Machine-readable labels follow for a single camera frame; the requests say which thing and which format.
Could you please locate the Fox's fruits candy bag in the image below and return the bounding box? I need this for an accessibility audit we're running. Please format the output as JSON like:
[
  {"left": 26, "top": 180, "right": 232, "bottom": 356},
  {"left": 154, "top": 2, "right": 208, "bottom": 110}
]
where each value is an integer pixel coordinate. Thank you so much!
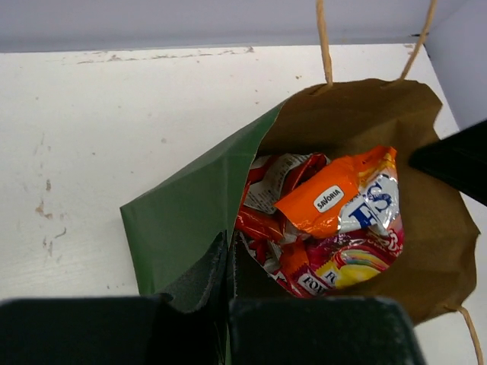
[{"left": 275, "top": 146, "right": 404, "bottom": 297}]

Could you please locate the red Doritos bag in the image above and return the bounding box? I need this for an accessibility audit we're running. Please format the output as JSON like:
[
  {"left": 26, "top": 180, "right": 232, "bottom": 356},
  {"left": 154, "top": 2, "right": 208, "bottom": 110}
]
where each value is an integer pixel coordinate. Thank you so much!
[{"left": 235, "top": 153, "right": 330, "bottom": 284}]

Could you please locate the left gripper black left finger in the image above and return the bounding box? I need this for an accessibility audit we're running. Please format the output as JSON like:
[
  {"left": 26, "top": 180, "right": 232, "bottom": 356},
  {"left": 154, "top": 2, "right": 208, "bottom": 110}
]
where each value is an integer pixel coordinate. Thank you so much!
[{"left": 1, "top": 232, "right": 228, "bottom": 364}]

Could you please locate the green paper bag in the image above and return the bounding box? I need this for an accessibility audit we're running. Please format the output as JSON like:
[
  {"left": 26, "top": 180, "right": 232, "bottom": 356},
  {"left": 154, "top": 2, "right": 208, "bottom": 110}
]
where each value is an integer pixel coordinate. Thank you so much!
[{"left": 119, "top": 0, "right": 485, "bottom": 365}]

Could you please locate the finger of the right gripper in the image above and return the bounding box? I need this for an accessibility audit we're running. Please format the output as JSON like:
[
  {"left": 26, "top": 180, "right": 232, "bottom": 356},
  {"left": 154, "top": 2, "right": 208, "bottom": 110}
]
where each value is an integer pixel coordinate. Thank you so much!
[{"left": 409, "top": 120, "right": 487, "bottom": 205}]

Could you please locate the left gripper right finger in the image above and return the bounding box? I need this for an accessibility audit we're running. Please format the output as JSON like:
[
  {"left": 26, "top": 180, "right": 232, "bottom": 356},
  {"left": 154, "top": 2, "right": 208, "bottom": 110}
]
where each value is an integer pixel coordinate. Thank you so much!
[{"left": 228, "top": 233, "right": 425, "bottom": 364}]

